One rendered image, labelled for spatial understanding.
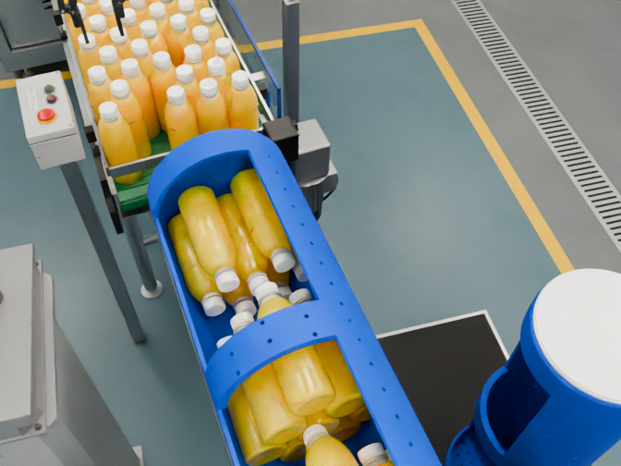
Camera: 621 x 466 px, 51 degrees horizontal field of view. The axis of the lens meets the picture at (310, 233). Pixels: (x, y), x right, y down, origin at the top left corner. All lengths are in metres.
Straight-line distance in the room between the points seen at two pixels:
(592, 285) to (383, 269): 1.29
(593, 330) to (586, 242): 1.54
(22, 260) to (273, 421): 0.59
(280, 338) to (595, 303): 0.64
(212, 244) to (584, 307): 0.70
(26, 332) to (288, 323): 0.48
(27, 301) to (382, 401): 0.66
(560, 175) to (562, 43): 0.95
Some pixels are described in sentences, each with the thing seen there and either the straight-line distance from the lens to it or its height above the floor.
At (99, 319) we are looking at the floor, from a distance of 2.48.
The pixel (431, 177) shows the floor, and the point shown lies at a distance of 2.85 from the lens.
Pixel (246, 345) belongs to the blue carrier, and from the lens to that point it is 0.97.
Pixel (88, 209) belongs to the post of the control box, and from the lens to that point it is 1.79.
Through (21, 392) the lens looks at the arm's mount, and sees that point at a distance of 1.17.
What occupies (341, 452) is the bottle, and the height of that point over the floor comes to 1.15.
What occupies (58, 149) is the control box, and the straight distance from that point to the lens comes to 1.52.
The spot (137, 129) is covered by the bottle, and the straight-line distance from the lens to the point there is 1.58.
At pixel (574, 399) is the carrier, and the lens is 1.27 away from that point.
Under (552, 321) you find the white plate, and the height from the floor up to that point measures 1.04.
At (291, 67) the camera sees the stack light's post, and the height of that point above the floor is 0.90.
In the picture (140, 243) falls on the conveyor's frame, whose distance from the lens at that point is 2.23.
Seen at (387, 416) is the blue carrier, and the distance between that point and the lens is 0.93.
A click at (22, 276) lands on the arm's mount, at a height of 1.07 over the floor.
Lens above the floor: 2.08
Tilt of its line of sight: 53 degrees down
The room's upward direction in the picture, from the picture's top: 2 degrees clockwise
